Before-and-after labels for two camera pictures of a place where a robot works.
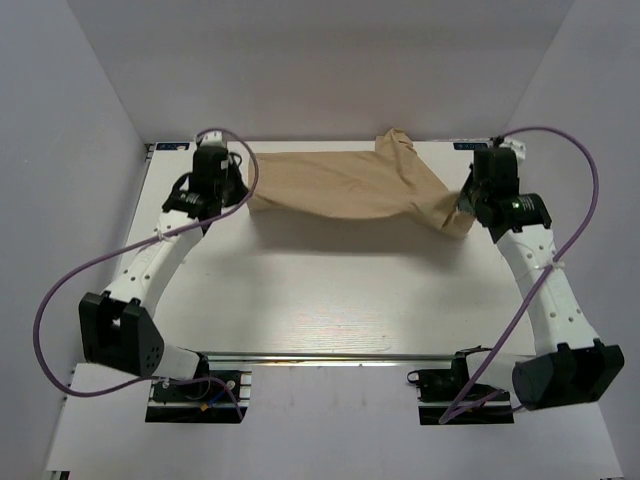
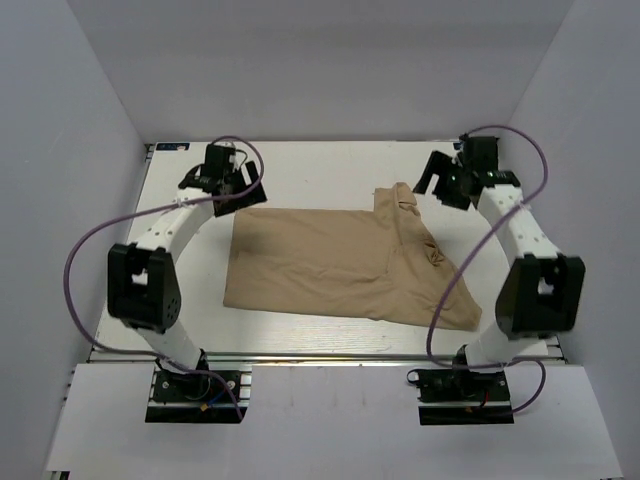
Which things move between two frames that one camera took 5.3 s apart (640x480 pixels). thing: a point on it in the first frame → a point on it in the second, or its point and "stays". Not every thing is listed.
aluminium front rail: x=411 y=358 stays
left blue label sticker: x=172 y=146 stays
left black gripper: x=241 y=193 stays
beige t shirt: x=387 y=182 → x=379 y=263
